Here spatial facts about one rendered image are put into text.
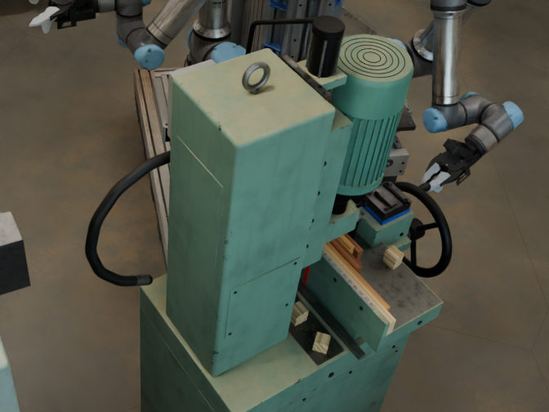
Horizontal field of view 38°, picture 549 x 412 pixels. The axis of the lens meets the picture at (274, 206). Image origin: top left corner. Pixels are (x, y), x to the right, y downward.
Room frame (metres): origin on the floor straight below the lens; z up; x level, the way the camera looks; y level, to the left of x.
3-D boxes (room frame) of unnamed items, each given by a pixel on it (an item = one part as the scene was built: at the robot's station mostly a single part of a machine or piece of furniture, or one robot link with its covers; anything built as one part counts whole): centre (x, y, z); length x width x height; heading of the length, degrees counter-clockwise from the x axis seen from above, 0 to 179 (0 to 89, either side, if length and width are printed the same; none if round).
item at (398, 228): (1.51, -0.27, 0.91); 0.15 x 0.14 x 0.09; 42
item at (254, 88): (1.16, 0.07, 1.55); 0.06 x 0.02 x 0.07; 132
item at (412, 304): (1.45, -0.21, 0.87); 0.61 x 0.30 x 0.06; 42
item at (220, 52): (1.95, 0.20, 0.98); 0.13 x 0.12 x 0.14; 34
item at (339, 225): (1.35, -0.13, 1.03); 0.14 x 0.07 x 0.09; 132
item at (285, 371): (1.28, -0.05, 0.76); 0.57 x 0.45 x 0.09; 132
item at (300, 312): (1.22, -0.10, 0.82); 0.04 x 0.04 x 0.04; 44
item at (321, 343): (1.15, -0.17, 0.82); 0.04 x 0.03 x 0.03; 81
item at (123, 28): (1.90, 0.48, 1.12); 0.11 x 0.08 x 0.11; 34
